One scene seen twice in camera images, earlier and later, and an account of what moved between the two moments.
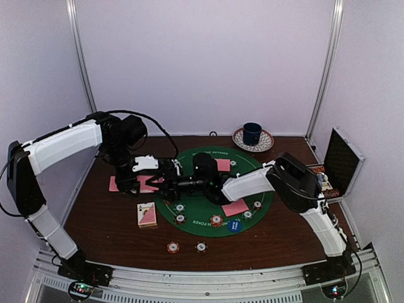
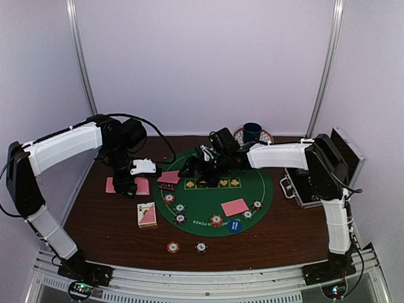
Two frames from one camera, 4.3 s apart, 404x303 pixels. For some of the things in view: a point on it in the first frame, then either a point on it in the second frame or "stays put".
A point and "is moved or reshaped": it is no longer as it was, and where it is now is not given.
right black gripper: (172, 183) to (213, 182)
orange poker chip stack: (173, 247) stays put
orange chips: (216, 220) stays put
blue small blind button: (234, 226) stays put
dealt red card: (235, 207) stays put
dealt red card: (112, 184) is moved or reshaped
